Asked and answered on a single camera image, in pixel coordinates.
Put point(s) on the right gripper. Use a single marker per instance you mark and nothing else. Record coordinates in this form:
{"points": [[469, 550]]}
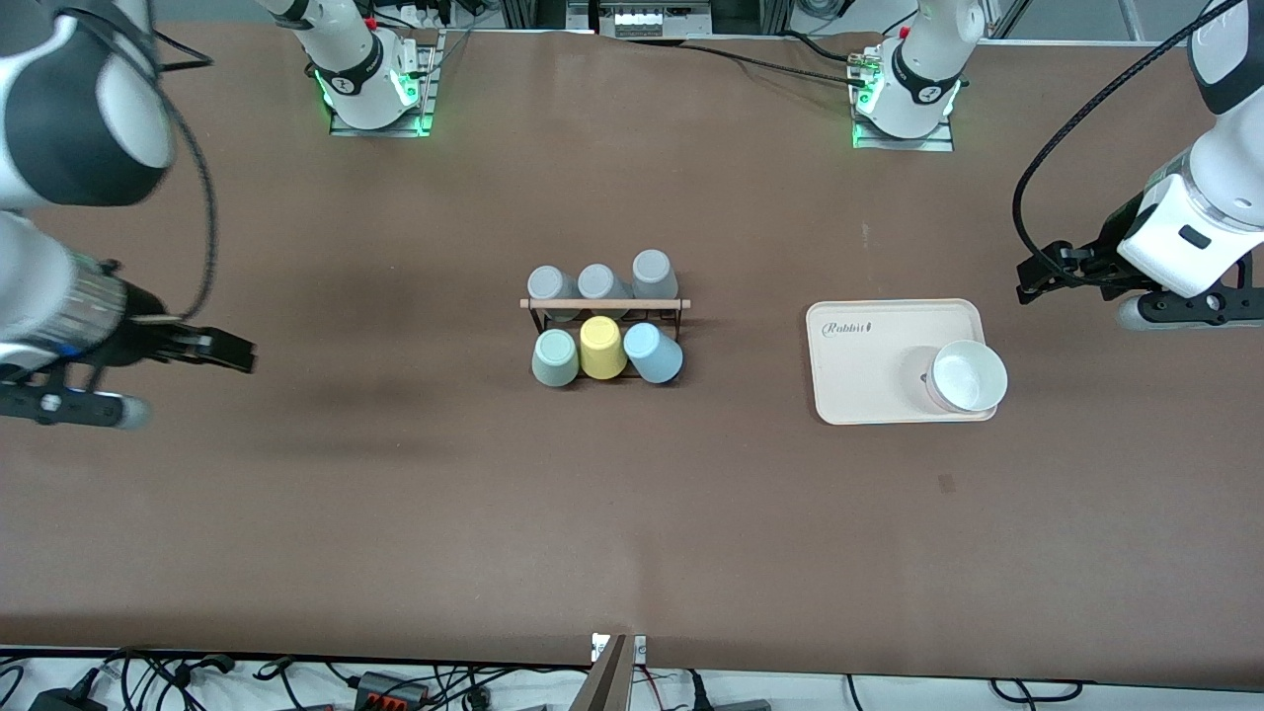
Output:
{"points": [[146, 332]]}

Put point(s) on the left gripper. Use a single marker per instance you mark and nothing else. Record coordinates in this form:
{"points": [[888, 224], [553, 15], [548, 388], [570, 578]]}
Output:
{"points": [[1104, 248]]}

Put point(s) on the pale green plastic cup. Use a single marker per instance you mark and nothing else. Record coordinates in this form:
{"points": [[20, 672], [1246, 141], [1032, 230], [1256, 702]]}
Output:
{"points": [[555, 360]]}

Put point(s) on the light blue plastic cup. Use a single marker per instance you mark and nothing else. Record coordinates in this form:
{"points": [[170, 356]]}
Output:
{"points": [[654, 354]]}

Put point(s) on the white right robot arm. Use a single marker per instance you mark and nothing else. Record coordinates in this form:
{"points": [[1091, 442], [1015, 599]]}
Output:
{"points": [[59, 128]]}

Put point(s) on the wooden rack rod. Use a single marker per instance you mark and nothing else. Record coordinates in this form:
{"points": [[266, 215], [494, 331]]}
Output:
{"points": [[607, 304]]}

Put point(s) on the white bowl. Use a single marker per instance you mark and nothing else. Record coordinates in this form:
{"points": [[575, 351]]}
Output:
{"points": [[968, 375]]}

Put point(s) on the beige plastic tray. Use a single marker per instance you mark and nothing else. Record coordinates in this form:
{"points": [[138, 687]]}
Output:
{"points": [[869, 375]]}

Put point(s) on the grey plastic cup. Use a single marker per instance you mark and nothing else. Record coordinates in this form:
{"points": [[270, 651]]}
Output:
{"points": [[549, 283], [598, 281], [654, 272]]}

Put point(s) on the black power adapter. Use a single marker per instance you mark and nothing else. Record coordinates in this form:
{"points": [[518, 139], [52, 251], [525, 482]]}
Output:
{"points": [[64, 701]]}

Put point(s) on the red black connector block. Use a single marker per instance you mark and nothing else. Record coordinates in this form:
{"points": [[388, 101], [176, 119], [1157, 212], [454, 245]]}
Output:
{"points": [[390, 689]]}

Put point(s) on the yellow plastic cup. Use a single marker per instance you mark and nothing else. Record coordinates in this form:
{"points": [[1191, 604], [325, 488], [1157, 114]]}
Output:
{"points": [[602, 351]]}

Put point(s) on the white power strip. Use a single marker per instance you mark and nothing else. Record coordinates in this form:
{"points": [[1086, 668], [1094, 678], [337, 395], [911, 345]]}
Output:
{"points": [[642, 18]]}

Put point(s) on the grey camera pole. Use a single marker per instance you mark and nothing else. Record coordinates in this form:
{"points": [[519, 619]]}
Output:
{"points": [[602, 686]]}

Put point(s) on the white pole bracket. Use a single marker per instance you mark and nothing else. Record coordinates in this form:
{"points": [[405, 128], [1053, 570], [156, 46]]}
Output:
{"points": [[639, 649]]}

